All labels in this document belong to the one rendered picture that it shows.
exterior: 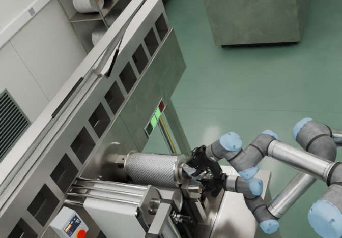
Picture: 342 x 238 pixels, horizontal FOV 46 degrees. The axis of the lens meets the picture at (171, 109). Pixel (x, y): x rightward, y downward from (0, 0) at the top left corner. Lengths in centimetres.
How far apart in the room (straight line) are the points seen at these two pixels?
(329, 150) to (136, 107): 95
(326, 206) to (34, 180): 101
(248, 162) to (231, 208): 53
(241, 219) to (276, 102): 204
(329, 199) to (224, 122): 253
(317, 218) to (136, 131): 106
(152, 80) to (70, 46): 309
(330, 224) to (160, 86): 130
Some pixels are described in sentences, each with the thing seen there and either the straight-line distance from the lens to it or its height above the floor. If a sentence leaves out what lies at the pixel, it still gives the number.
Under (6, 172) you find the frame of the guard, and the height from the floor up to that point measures 201.
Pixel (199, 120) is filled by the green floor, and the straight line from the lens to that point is 390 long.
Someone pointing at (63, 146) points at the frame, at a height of 161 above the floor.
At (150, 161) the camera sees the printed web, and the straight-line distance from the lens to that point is 182.
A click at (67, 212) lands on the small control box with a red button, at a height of 171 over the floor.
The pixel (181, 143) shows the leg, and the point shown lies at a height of 53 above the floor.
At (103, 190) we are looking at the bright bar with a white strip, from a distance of 161.
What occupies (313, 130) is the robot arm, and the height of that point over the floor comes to 129.
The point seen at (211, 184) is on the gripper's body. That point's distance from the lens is 187.
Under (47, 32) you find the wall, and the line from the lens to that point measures 493.
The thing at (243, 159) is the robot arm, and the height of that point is 140.
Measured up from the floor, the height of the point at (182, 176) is 126.
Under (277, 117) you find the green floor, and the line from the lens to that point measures 372.
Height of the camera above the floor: 257
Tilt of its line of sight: 38 degrees down
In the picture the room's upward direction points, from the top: 22 degrees counter-clockwise
